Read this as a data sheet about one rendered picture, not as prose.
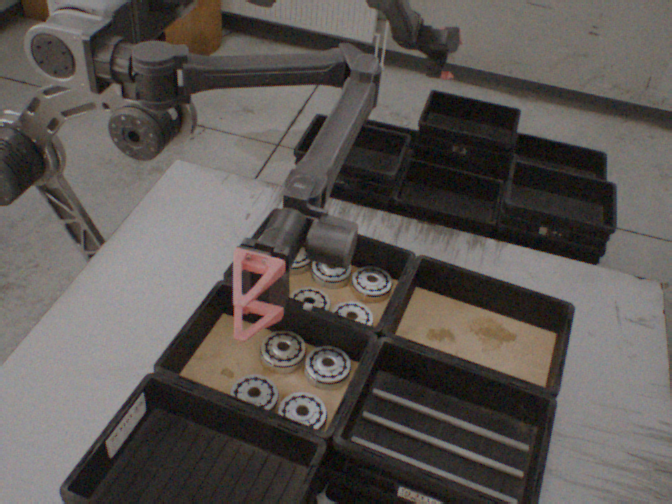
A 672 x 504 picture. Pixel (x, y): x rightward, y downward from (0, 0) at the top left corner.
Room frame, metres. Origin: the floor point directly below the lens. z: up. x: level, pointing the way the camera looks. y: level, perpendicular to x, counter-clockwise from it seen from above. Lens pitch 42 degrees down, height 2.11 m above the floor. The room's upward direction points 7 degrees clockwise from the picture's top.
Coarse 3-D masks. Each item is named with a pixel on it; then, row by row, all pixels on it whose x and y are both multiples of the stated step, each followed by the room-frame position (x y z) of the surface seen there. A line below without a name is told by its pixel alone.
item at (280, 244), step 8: (264, 232) 0.73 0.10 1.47; (272, 232) 0.72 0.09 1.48; (280, 232) 0.72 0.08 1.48; (248, 240) 0.67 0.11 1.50; (256, 240) 0.68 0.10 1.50; (264, 240) 0.71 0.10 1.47; (272, 240) 0.70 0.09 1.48; (280, 240) 0.71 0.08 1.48; (288, 240) 0.71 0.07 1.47; (296, 240) 0.72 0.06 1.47; (256, 248) 0.67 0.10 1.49; (264, 248) 0.67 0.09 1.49; (272, 248) 0.67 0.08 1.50; (280, 248) 0.66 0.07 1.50; (288, 248) 0.67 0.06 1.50; (296, 248) 0.71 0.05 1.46; (272, 256) 0.67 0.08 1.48; (280, 256) 0.66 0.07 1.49; (288, 256) 0.66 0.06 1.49; (296, 256) 0.71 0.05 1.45; (288, 264) 0.66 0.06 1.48; (256, 280) 0.66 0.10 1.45; (264, 296) 0.67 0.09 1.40; (288, 296) 0.67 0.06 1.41
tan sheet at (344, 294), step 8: (352, 272) 1.34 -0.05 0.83; (296, 280) 1.29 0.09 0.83; (304, 280) 1.29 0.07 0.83; (312, 280) 1.29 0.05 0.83; (392, 280) 1.33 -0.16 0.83; (296, 288) 1.26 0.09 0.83; (320, 288) 1.27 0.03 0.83; (344, 288) 1.28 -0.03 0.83; (392, 288) 1.30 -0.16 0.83; (328, 296) 1.24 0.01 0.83; (336, 296) 1.25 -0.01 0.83; (344, 296) 1.25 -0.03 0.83; (352, 296) 1.25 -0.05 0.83; (336, 304) 1.22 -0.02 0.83; (368, 304) 1.23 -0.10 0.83; (376, 304) 1.23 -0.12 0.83; (384, 304) 1.24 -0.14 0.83; (376, 312) 1.21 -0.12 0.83; (376, 320) 1.18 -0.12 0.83
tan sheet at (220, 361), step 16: (224, 320) 1.12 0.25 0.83; (208, 336) 1.07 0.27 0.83; (224, 336) 1.07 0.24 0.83; (256, 336) 1.08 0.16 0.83; (208, 352) 1.02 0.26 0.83; (224, 352) 1.03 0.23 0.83; (240, 352) 1.03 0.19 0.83; (256, 352) 1.04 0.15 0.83; (192, 368) 0.97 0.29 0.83; (208, 368) 0.97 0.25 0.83; (224, 368) 0.98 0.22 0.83; (240, 368) 0.99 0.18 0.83; (256, 368) 0.99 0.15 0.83; (352, 368) 1.02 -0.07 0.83; (208, 384) 0.93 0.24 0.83; (224, 384) 0.94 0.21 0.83; (288, 384) 0.96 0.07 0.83; (304, 384) 0.96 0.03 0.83; (336, 400) 0.93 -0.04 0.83; (304, 416) 0.88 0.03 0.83
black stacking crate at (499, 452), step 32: (384, 352) 1.03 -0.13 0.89; (384, 384) 0.99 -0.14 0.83; (416, 384) 1.00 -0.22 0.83; (448, 384) 0.98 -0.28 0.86; (480, 384) 0.96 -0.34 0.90; (352, 416) 0.85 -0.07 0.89; (384, 416) 0.90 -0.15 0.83; (416, 416) 0.91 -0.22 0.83; (480, 416) 0.93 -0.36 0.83; (512, 416) 0.94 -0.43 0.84; (544, 416) 0.91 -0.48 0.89; (416, 448) 0.83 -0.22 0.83; (480, 448) 0.85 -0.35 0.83; (512, 448) 0.86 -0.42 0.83; (384, 480) 0.74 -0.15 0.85; (480, 480) 0.78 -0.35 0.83; (512, 480) 0.79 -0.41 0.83
